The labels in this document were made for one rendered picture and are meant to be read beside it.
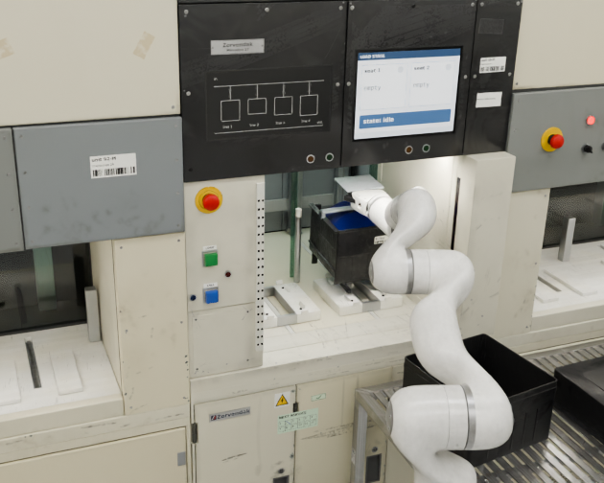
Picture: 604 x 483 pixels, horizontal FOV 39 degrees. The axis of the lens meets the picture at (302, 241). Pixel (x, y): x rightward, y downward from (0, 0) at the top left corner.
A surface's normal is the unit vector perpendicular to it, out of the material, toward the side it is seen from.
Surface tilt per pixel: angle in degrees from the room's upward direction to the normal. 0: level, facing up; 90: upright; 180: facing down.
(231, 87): 90
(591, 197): 90
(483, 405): 36
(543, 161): 90
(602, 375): 0
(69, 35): 90
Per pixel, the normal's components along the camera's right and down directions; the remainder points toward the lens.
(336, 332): 0.03, -0.92
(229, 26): 0.37, 0.36
